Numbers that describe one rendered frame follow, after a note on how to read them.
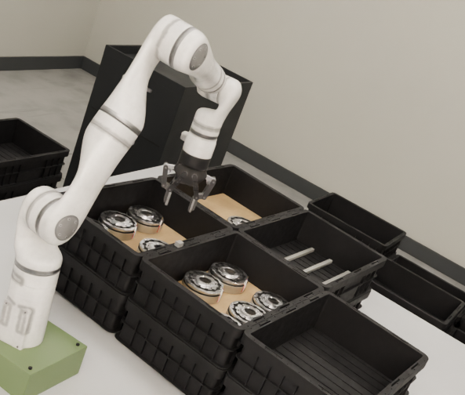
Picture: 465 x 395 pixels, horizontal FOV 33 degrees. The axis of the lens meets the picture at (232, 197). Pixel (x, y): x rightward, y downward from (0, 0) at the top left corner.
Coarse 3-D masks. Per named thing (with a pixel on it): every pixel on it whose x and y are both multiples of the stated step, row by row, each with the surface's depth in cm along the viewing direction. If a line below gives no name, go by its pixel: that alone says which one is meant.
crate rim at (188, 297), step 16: (208, 240) 199; (144, 256) 179; (160, 256) 183; (272, 256) 204; (144, 272) 178; (160, 272) 176; (176, 288) 173; (320, 288) 197; (192, 304) 171; (208, 304) 170; (288, 304) 184; (224, 320) 167; (256, 320) 173; (240, 336) 167
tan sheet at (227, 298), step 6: (180, 282) 196; (246, 288) 205; (252, 288) 206; (258, 288) 207; (222, 294) 198; (228, 294) 199; (234, 294) 200; (240, 294) 201; (246, 294) 202; (252, 294) 203; (222, 300) 195; (228, 300) 196; (234, 300) 197; (240, 300) 198; (246, 300) 199; (216, 306) 191; (222, 306) 192; (222, 312) 190
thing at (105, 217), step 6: (108, 210) 210; (102, 216) 205; (108, 216) 207; (126, 216) 211; (108, 222) 205; (132, 222) 209; (114, 228) 202; (120, 228) 203; (126, 228) 204; (132, 228) 205
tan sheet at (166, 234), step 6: (162, 228) 219; (168, 228) 220; (138, 234) 211; (144, 234) 212; (150, 234) 213; (156, 234) 214; (162, 234) 216; (168, 234) 217; (174, 234) 218; (132, 240) 207; (138, 240) 208; (162, 240) 213; (168, 240) 214; (174, 240) 215; (180, 240) 217; (132, 246) 203
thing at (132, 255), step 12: (132, 180) 216; (144, 180) 219; (156, 180) 222; (60, 192) 194; (84, 228) 186; (96, 228) 184; (228, 228) 210; (108, 240) 183; (120, 240) 182; (192, 240) 196; (120, 252) 181; (132, 252) 179; (144, 252) 181
